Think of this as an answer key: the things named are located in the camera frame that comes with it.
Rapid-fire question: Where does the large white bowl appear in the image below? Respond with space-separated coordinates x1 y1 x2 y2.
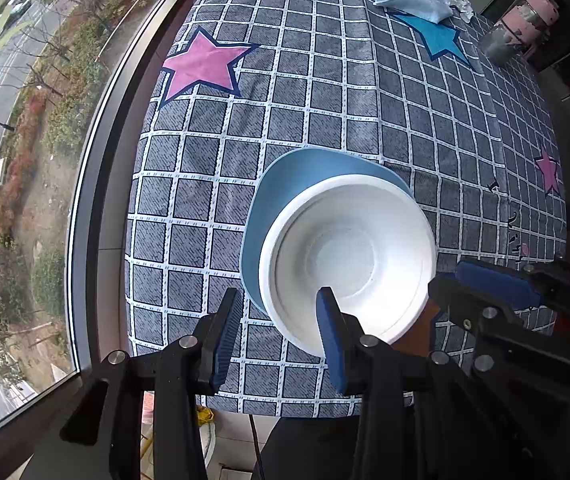
258 174 437 358

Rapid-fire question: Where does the blue square plate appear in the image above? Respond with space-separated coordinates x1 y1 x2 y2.
239 148 414 314

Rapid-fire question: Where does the pink grey thermos bottle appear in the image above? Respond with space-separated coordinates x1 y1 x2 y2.
479 0 559 67

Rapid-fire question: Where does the grey checked star tablecloth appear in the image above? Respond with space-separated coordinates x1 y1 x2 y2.
124 0 567 417

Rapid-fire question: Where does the crumpled white tissue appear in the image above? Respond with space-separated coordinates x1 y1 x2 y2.
446 0 475 24

